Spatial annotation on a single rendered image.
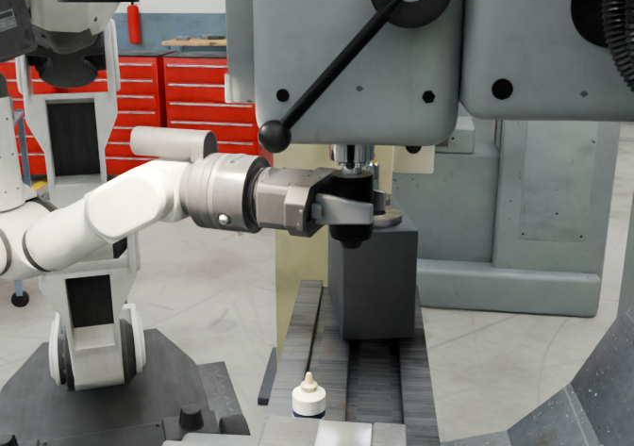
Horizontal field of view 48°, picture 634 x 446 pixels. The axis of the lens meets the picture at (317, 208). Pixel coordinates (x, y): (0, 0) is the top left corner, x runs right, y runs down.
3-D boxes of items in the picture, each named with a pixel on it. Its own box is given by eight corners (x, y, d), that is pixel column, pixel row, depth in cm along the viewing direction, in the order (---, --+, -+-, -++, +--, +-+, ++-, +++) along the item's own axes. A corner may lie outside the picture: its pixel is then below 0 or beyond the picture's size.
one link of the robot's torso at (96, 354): (55, 360, 167) (26, 185, 140) (143, 348, 172) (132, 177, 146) (54, 412, 154) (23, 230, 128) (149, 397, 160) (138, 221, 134)
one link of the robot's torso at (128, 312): (57, 355, 173) (51, 305, 169) (141, 344, 178) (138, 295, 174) (52, 400, 154) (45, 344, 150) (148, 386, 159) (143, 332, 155)
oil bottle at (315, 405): (291, 460, 87) (290, 380, 84) (294, 440, 91) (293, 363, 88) (324, 462, 87) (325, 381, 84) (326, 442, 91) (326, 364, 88)
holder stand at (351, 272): (342, 340, 117) (342, 224, 112) (326, 288, 138) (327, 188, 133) (414, 338, 118) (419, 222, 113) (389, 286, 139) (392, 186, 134)
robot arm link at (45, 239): (93, 254, 85) (-9, 305, 94) (142, 229, 95) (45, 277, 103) (52, 173, 85) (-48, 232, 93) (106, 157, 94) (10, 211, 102)
